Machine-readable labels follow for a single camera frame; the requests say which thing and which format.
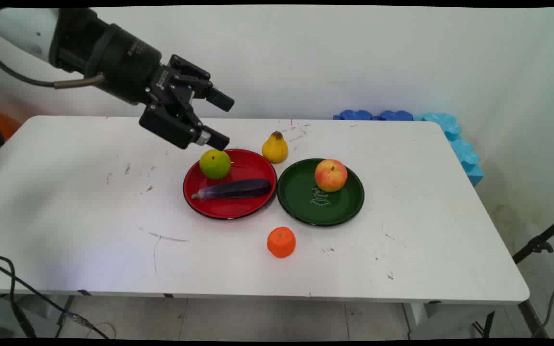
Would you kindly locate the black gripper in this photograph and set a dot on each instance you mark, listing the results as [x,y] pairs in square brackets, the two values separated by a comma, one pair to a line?
[123,62]

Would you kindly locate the purple eggplant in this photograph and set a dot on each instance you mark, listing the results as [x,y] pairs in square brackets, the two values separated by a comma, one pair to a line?
[238,189]

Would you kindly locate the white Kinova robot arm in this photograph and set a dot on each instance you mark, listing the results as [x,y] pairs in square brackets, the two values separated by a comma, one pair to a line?
[22,29]

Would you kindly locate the green lime fruit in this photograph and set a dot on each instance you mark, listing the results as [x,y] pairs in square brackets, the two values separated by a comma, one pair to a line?
[215,164]

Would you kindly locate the yellow pear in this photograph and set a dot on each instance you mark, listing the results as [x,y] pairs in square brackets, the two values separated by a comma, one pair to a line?
[275,149]

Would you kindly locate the red round plate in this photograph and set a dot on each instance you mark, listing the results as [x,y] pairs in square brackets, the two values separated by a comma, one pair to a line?
[238,206]

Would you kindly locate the dark green round plate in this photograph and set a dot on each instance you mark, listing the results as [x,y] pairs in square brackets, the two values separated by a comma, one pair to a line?
[306,197]

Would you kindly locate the red yellow apple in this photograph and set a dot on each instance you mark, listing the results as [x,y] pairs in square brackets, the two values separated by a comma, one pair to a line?
[331,176]

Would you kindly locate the orange mandarin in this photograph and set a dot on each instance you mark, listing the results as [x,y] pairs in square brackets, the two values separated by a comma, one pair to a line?
[281,242]

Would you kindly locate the dark blue foam mat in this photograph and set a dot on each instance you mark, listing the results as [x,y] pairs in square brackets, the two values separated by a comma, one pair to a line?
[373,115]

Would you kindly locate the orange object behind table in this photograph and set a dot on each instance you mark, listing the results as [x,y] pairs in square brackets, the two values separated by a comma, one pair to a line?
[4,125]

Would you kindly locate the light blue foam mat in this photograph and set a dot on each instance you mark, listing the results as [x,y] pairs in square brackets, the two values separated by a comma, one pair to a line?
[462,151]

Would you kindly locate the black tripod stand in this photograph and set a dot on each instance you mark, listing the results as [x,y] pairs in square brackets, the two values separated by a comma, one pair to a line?
[539,242]

